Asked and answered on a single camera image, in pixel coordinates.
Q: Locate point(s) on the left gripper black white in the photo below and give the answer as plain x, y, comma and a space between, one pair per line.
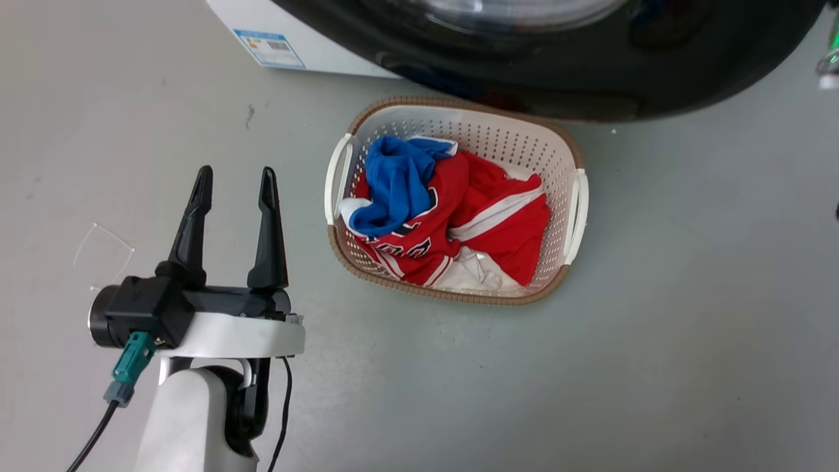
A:
151, 305

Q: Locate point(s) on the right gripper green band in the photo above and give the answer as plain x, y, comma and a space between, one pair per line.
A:
831, 59

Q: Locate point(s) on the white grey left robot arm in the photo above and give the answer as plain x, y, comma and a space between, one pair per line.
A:
190, 419

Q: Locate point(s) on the white washing machine body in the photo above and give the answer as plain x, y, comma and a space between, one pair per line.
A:
308, 33

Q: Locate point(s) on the black round washing machine door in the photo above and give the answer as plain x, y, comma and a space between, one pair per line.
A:
590, 72

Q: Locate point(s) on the thin white thread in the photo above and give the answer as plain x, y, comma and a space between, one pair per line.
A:
105, 239

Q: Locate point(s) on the blue garment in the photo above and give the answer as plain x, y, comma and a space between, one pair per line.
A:
396, 183

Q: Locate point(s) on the blue energy label sticker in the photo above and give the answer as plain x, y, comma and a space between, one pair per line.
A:
270, 48

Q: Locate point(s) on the white garment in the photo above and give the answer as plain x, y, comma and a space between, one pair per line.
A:
472, 272

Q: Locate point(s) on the red white sports jersey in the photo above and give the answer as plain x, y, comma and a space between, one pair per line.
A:
498, 216

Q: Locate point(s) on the white brown plastic laundry basket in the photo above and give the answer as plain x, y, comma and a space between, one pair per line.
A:
505, 137

